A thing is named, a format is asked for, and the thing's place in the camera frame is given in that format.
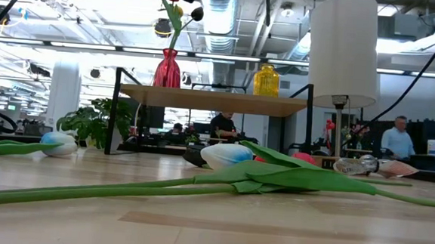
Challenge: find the white shade table lamp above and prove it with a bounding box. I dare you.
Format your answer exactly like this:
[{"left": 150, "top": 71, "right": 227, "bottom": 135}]
[{"left": 301, "top": 0, "right": 384, "bottom": 174}]

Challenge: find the person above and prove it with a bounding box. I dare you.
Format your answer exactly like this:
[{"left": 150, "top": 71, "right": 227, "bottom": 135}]
[
  {"left": 171, "top": 122, "right": 187, "bottom": 140},
  {"left": 208, "top": 111, "right": 242, "bottom": 145},
  {"left": 380, "top": 114, "right": 418, "bottom": 160}
]

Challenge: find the pink flower bouquet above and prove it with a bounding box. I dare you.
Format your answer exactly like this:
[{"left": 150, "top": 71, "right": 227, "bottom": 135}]
[{"left": 350, "top": 122, "right": 372, "bottom": 139}]

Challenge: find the green leafy sprig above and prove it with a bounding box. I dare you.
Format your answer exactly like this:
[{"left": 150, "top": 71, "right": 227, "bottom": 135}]
[{"left": 55, "top": 95, "right": 135, "bottom": 152}]

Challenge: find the clear crumpled plastic wrapper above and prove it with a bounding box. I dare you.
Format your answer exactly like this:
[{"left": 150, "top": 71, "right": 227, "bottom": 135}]
[{"left": 332, "top": 151, "right": 421, "bottom": 181}]

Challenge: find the red glass vase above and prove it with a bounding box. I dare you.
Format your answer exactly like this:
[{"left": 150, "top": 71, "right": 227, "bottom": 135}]
[{"left": 153, "top": 47, "right": 184, "bottom": 89}]

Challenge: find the wooden shelf with black legs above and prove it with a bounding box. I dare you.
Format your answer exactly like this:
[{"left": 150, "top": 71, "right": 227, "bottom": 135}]
[{"left": 103, "top": 66, "right": 317, "bottom": 173}]

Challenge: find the yellow glass vase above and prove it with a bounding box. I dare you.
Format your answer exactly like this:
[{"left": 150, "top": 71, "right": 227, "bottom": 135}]
[{"left": 251, "top": 62, "right": 282, "bottom": 97}]

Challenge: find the black computer monitor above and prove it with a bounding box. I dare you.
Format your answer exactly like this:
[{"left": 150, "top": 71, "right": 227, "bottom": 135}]
[{"left": 143, "top": 105, "right": 165, "bottom": 129}]

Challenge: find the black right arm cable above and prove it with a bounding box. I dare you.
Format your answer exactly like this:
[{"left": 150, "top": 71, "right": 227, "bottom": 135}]
[{"left": 342, "top": 8, "right": 435, "bottom": 151}]

